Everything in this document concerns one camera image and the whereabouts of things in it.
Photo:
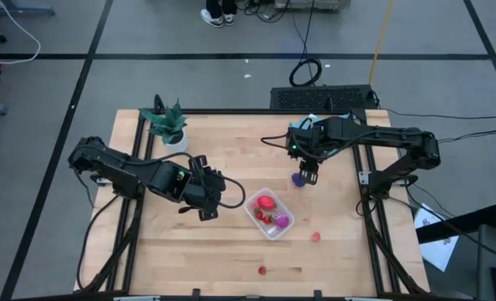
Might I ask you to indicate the black beam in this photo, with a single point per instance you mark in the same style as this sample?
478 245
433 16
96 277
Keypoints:
456 228

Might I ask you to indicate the purple berry cluster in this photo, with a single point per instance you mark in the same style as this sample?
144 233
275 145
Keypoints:
297 180

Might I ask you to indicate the grey equipment box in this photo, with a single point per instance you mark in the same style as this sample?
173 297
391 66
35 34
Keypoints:
312 4

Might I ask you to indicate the silver table clamp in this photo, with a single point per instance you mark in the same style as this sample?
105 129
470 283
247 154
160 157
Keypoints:
103 181

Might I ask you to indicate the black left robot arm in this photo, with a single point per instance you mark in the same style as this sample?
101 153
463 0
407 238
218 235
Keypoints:
118 165

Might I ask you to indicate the person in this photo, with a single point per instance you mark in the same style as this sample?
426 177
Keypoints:
218 16

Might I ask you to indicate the grey desk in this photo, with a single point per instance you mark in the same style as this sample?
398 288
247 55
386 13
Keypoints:
486 259

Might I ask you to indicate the white plant pot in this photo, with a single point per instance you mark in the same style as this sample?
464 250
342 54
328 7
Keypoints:
180 146

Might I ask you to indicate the black aluminium table frame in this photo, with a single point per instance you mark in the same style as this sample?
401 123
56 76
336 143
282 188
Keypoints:
231 111

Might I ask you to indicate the black table clip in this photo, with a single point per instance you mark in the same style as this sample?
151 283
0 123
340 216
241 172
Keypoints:
318 294
196 293

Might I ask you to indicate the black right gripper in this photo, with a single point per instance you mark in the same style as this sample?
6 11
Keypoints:
308 142

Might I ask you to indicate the pink round fruit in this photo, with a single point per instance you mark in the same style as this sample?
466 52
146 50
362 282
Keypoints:
266 202
315 237

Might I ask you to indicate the white paper sheet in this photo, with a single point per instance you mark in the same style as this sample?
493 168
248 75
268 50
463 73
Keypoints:
436 242

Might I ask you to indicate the light blue cloth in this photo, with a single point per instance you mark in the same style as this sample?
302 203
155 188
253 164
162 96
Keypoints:
302 122

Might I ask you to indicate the black caster wheel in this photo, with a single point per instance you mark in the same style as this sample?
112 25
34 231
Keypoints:
1 38

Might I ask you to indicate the green leafy plant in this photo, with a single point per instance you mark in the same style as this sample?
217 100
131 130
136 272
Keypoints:
166 121

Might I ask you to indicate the silver frame bracket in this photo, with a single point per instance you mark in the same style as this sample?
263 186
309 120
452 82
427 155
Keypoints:
364 177

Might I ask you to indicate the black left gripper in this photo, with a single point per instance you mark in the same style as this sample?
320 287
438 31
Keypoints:
206 186

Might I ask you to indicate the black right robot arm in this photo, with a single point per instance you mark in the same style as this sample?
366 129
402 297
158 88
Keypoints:
390 134

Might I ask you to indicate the clear plastic tupperware container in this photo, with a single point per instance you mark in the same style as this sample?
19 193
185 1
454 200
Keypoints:
289 209

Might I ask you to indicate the silver edge bracket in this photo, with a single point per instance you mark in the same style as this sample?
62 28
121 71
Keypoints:
136 298
369 299

